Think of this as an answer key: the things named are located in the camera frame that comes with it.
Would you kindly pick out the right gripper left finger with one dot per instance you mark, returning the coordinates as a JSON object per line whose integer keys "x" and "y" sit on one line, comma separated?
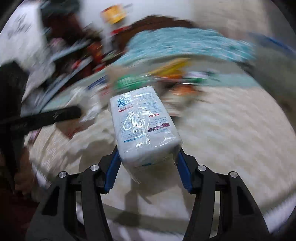
{"x": 72, "y": 208}

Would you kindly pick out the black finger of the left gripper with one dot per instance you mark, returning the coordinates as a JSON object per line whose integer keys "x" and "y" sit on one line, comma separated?
{"x": 33, "y": 122}

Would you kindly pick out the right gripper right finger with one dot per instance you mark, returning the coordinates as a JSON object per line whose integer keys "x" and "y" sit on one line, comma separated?
{"x": 240, "y": 217}

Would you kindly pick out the white tissue pack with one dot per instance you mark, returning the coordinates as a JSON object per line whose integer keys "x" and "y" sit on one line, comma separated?
{"x": 145, "y": 133}

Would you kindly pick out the green wrapper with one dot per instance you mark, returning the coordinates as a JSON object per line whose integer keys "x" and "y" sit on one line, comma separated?
{"x": 131, "y": 82}

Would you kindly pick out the yellow snack bag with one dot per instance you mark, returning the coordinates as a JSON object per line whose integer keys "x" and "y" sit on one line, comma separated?
{"x": 171, "y": 67}

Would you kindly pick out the teal patterned quilt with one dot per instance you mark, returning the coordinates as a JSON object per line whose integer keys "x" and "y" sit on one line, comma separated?
{"x": 182, "y": 41}

